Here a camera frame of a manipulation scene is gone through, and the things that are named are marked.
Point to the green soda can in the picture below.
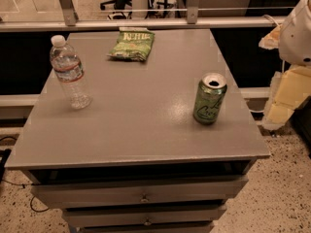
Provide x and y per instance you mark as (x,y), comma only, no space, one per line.
(209,98)

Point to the grey drawer cabinet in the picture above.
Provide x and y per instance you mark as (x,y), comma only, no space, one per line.
(139,125)

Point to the middle grey drawer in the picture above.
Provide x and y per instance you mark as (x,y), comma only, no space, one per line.
(144,216)

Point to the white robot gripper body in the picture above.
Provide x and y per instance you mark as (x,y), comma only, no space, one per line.
(297,38)

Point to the clear plastic water bottle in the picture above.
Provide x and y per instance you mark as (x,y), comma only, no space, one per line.
(70,72)

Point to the metal window rail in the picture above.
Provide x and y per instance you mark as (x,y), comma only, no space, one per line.
(153,24)

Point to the grey drawer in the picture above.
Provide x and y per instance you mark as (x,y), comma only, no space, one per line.
(144,216)
(86,195)

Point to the green chip bag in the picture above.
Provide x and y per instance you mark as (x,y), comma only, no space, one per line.
(133,43)

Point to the top grey drawer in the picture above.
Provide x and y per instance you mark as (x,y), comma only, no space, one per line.
(86,195)

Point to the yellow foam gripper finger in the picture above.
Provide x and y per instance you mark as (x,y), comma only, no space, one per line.
(271,40)
(287,92)

